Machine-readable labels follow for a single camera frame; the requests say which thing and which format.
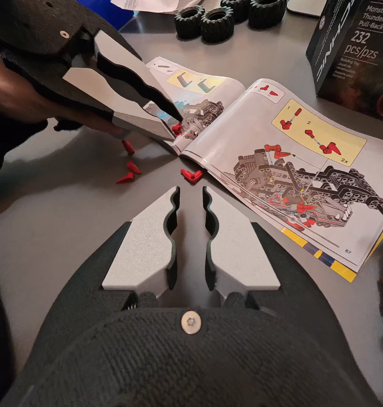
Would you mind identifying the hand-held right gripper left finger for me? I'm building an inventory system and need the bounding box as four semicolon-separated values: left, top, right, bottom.
102;186;181;290

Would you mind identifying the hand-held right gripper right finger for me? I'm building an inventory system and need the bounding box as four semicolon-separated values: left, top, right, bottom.
202;186;281;291

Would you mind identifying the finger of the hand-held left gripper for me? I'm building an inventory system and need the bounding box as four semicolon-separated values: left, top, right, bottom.
94;29;184;124
62;66;177;142

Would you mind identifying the person's left forearm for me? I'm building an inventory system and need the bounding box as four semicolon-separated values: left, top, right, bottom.
0;110;49;178

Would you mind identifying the person's left hand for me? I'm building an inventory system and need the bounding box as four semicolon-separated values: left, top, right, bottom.
0;60;129;138

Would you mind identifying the blue plastic bin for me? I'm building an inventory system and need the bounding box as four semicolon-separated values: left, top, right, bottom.
78;0;123;32

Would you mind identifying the white paper bag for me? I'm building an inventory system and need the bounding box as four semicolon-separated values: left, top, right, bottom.
110;0;192;14

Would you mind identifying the black toy tire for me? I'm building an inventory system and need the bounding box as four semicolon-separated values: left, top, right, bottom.
220;0;252;23
249;0;287;29
200;7;235;43
174;6;206;39

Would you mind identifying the red angled toy connector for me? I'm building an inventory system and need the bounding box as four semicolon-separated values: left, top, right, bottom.
180;169;204;184

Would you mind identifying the toy instruction booklet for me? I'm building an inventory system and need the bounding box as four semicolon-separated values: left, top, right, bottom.
144;57;383;283

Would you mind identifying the black toy set box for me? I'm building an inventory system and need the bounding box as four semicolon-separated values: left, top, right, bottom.
306;0;383;124

